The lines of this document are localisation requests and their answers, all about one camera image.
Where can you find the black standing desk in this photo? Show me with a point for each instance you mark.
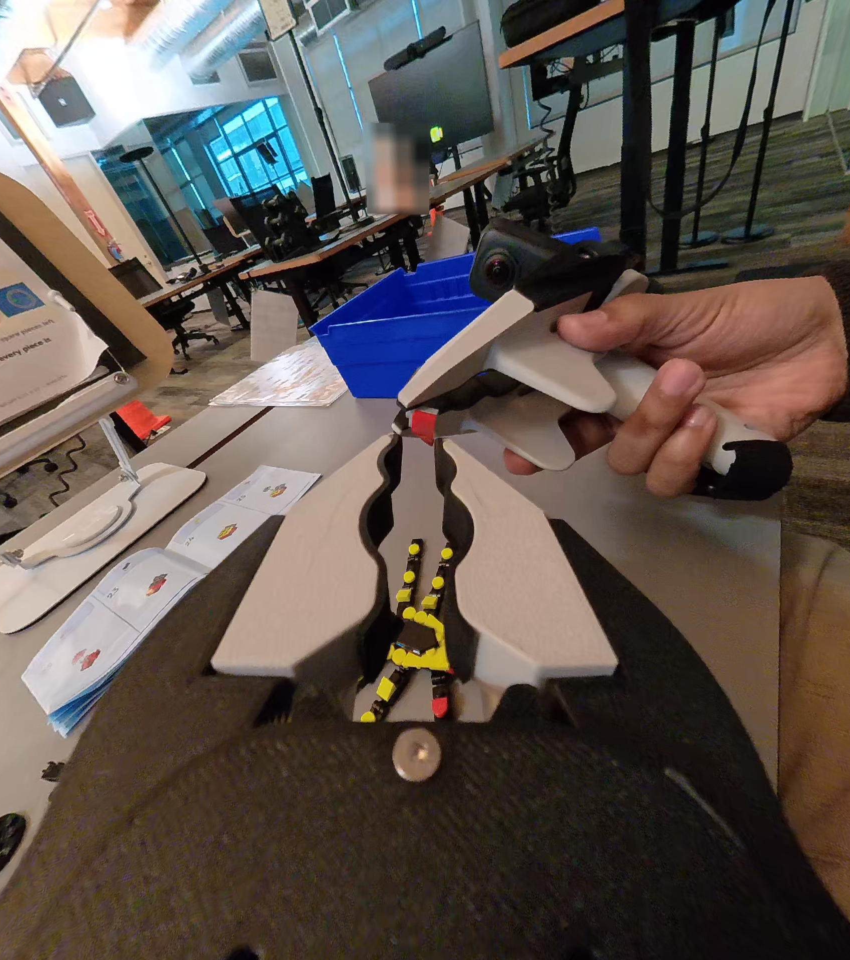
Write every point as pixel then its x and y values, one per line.
pixel 560 34

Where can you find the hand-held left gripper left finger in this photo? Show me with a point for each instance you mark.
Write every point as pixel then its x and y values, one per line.
pixel 297 592

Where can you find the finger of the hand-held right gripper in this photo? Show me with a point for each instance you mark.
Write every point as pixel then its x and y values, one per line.
pixel 530 439
pixel 470 352

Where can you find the lego instruction booklet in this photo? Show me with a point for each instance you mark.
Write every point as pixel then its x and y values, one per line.
pixel 132 600

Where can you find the person's right hand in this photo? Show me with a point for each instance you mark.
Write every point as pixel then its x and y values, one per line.
pixel 755 352

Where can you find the orange object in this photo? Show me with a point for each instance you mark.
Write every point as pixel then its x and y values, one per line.
pixel 141 424

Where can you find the blue plastic bin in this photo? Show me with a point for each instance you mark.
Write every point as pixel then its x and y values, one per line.
pixel 582 236
pixel 372 352

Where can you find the person's leg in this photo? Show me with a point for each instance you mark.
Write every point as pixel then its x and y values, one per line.
pixel 845 712

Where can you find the clear plastic bag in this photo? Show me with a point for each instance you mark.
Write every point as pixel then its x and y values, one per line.
pixel 282 379

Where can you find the long wooden desk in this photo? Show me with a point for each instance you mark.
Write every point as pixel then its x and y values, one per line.
pixel 335 244

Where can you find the black camera bar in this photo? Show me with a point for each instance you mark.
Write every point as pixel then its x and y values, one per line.
pixel 413 49

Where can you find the black speaker box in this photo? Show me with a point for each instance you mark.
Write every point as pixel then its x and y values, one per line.
pixel 66 99

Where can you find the black yellow lego spider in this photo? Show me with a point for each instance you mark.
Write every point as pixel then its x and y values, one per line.
pixel 417 637

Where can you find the black floor lamp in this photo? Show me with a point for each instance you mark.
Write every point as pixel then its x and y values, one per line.
pixel 136 155

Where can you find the small red lego piece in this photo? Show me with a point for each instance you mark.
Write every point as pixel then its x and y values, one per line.
pixel 422 424

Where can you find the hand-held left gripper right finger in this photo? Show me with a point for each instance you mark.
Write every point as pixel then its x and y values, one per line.
pixel 530 592

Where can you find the black tv monitor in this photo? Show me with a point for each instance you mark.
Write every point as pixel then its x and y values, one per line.
pixel 432 97

